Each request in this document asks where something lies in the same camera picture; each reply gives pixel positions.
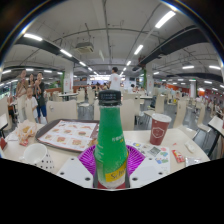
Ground colourful printed leaflet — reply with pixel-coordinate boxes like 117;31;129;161
125;139;172;166

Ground printed paper tray liner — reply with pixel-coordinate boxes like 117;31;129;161
38;120;98;151

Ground white polka dot mug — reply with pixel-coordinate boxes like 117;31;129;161
19;143;55;173

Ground small red box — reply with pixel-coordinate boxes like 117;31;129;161
0;137;8;151

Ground group of beige chairs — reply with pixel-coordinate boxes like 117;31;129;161
46;87;224;134

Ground white square dining table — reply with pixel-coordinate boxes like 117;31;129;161
207;115;224;158

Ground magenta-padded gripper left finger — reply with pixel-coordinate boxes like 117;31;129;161
55;144;98;189

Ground ceiling air conditioner unit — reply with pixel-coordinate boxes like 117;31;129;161
75;41;95;54

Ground small white sauce packet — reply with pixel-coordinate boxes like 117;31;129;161
184;139;198;154

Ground dark brown food tray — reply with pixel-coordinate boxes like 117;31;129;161
35;118;101;153

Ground clear plastic bag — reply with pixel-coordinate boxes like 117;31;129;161
184;156;204;168

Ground green drink bottle black cap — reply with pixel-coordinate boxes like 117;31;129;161
93;89;129;190

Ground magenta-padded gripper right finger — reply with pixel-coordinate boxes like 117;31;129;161
125;145;172;189

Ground red paper cup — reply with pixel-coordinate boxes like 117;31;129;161
149;113;173;146

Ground ceiling light strips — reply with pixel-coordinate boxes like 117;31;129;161
1;10;224;91

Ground red ketchup packet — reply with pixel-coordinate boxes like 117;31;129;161
171;149;186;164

